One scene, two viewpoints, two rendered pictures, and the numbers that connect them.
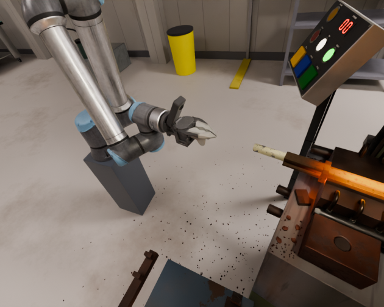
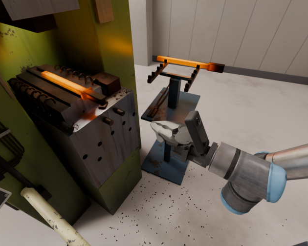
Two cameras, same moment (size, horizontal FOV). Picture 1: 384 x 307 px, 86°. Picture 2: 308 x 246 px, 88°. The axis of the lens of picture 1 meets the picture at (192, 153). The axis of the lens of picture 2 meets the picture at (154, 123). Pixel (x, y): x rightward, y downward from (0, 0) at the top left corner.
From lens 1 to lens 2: 0.88 m
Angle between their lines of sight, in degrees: 90
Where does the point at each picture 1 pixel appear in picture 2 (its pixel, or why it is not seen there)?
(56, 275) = (287, 196)
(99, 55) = not seen: outside the picture
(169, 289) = (181, 120)
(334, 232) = (104, 79)
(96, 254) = (267, 213)
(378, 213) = (81, 80)
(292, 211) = (113, 101)
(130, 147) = not seen: hidden behind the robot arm
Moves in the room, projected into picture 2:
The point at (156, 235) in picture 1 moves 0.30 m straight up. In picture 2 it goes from (217, 231) to (231, 218)
